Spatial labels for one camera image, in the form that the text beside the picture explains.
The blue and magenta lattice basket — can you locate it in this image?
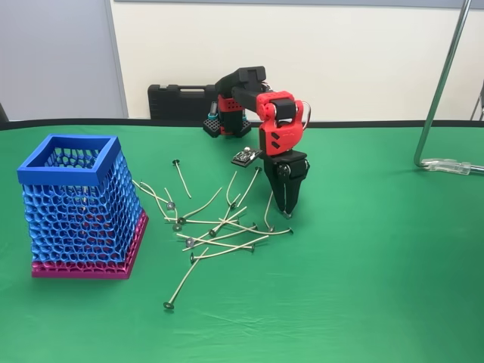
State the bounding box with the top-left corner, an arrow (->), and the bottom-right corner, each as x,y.
17,134 -> 150,281

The green cloth with black edge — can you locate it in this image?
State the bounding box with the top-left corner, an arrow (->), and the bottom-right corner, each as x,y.
0,119 -> 484,363

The black plastic tool case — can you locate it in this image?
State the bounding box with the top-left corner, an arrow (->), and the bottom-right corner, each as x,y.
147,83 -> 220,123

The clear plastic clamp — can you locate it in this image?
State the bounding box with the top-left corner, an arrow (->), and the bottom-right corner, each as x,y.
420,157 -> 484,176

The chrome stand pole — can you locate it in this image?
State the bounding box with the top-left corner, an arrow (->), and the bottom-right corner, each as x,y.
413,0 -> 484,172

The grey partition panel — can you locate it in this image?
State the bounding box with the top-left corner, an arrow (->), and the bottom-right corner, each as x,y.
0,0 -> 129,122

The red white wrist servo cable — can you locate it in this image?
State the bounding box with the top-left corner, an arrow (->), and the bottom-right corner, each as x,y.
298,101 -> 314,134

